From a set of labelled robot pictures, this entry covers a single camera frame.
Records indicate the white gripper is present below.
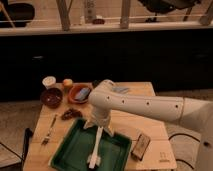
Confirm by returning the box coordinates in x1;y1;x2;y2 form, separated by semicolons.
83;107;114;137

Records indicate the white dish brush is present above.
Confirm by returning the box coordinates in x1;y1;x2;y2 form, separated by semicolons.
87;127;103;169

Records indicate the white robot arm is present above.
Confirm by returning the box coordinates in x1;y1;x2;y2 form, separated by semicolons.
84;79;213;171

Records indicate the green square tray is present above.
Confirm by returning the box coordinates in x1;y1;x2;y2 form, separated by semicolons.
50;118;132;171

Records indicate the blue sponge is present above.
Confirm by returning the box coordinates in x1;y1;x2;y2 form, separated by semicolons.
75;88;90;101

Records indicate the metal cup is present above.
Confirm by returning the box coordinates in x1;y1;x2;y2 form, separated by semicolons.
92;80;101;88

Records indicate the orange bowl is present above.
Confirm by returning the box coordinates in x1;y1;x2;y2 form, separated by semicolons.
68;83;92;104

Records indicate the brown rectangular block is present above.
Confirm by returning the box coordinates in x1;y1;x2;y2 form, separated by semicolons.
131;134;151;161

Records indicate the yellow apple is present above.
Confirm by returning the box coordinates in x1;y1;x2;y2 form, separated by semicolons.
62;79;73;88

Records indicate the dark brown bowl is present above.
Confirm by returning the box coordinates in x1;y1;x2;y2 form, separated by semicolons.
40;88;63;108

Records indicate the white lidded cup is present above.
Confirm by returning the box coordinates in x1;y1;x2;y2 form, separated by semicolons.
42;76;56;89

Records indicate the black chair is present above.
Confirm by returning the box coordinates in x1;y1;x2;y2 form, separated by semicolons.
0;0;35;28

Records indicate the black cable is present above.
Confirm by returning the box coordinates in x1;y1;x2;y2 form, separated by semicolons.
168;132;202;171

